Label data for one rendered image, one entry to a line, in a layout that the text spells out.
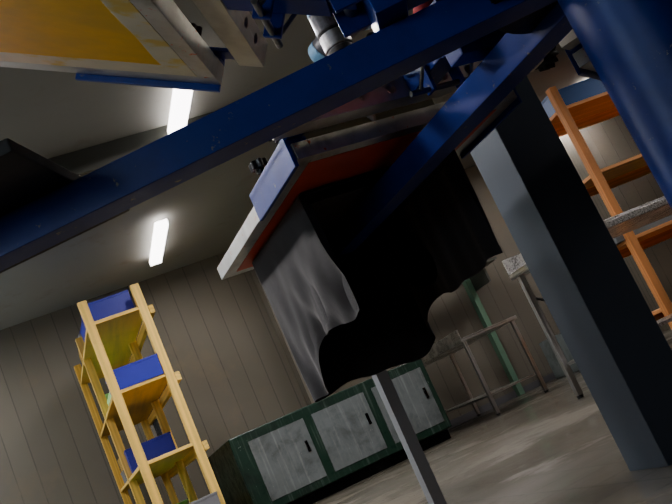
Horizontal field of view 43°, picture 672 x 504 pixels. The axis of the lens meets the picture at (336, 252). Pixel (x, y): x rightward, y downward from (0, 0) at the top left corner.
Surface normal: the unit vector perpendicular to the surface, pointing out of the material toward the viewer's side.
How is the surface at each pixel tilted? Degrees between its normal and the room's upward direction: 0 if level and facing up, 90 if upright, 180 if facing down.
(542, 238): 90
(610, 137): 90
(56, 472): 90
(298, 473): 90
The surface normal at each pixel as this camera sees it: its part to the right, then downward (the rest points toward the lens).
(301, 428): 0.25, -0.32
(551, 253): -0.88, 0.32
